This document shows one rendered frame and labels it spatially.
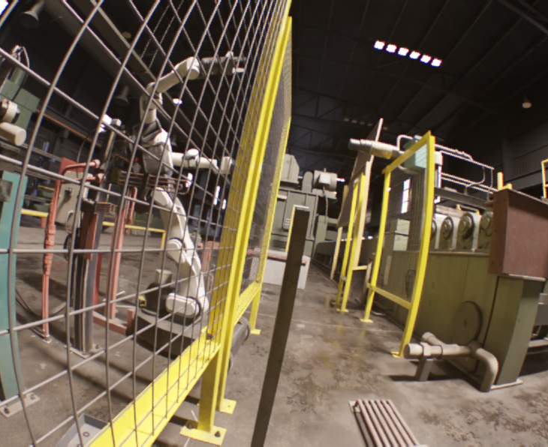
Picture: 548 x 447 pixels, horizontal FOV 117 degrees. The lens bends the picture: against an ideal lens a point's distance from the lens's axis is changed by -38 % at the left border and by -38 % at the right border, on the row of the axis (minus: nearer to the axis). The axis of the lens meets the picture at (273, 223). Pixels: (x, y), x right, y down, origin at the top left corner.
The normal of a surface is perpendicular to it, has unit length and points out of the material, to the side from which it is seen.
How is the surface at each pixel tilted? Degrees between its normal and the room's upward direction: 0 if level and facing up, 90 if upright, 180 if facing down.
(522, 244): 90
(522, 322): 90
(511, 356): 90
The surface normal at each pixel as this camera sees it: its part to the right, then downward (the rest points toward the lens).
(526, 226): -0.05, -0.08
